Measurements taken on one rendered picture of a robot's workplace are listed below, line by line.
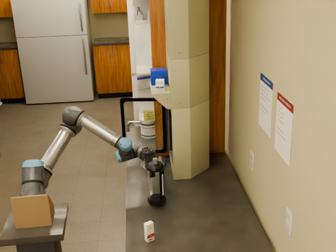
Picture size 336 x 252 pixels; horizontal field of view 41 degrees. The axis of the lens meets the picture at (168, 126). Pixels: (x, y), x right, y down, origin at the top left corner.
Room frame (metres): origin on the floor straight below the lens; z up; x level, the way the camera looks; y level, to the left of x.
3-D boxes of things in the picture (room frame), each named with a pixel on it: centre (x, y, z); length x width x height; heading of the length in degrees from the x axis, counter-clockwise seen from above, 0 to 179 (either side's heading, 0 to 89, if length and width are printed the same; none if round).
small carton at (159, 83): (2.61, 0.04, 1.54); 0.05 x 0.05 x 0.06; 85
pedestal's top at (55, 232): (2.10, 0.74, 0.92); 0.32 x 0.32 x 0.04; 6
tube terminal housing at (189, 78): (2.69, -0.14, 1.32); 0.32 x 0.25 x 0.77; 4
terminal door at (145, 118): (2.85, 0.16, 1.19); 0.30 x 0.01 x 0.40; 84
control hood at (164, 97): (2.68, 0.04, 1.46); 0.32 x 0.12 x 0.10; 4
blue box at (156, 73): (2.76, 0.05, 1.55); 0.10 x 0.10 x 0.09; 4
